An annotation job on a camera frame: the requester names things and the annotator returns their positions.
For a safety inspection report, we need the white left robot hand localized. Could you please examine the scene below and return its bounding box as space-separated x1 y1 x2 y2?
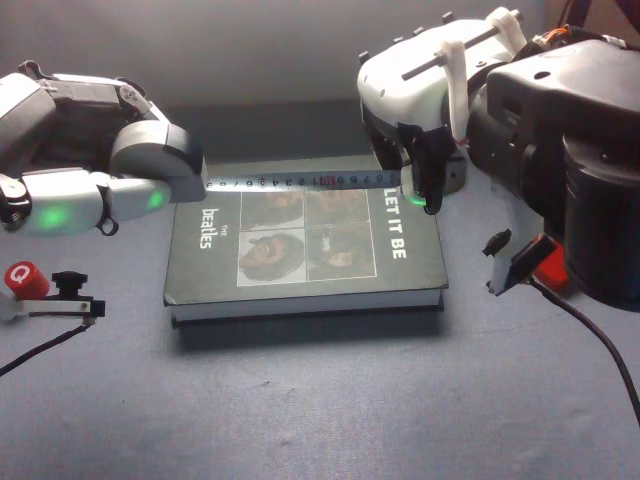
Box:
0 59 174 237

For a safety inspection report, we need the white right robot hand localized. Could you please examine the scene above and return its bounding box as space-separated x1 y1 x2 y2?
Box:
356 19 501 216

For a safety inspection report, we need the black Let It Be album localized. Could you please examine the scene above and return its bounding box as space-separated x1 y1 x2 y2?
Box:
163 153 450 329

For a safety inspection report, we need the red cylinder block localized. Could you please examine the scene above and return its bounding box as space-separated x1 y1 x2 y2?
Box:
3 260 51 301

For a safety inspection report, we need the grey table cloth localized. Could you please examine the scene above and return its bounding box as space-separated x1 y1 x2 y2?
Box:
0 89 640 480

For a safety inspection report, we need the black left camera cable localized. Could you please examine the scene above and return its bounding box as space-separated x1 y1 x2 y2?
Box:
0 319 96 379

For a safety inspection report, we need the black camera cable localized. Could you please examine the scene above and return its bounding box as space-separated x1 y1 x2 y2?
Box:
0 319 96 379
527 278 640 427

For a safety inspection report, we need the black right camera cable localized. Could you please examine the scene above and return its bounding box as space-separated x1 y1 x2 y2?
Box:
527 278 640 427

